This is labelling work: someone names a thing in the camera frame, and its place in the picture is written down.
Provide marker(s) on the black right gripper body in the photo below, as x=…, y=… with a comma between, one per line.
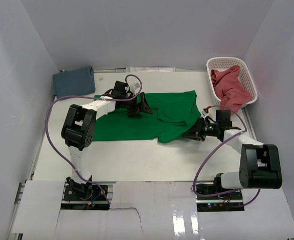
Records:
x=209, y=129

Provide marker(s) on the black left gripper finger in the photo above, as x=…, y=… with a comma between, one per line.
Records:
x=134, y=112
x=143, y=105

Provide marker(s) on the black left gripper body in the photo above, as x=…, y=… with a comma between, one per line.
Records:
x=131, y=102

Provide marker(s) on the pink t shirt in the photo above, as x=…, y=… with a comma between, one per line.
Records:
x=229, y=89

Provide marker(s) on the green t shirt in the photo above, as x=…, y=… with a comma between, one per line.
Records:
x=173, y=114

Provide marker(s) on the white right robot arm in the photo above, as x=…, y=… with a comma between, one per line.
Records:
x=259, y=166

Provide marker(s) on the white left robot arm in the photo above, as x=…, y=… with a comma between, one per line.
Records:
x=79, y=128

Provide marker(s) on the white paper label strip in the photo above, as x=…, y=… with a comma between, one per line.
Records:
x=150, y=69

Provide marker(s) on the folded blue t shirt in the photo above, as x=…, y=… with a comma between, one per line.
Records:
x=78, y=82

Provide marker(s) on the white perforated plastic basket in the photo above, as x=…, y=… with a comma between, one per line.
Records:
x=223, y=63

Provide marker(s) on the white paper sheet front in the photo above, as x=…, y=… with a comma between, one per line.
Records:
x=149, y=211

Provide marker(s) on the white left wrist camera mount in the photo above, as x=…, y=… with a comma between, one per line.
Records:
x=134, y=88

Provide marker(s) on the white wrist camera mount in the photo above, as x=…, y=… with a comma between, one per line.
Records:
x=134, y=88
x=205, y=113

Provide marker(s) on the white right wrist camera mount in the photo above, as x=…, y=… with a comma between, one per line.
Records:
x=205, y=113

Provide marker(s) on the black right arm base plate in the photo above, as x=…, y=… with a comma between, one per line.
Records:
x=231, y=202

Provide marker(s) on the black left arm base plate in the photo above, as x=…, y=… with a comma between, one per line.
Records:
x=93, y=200

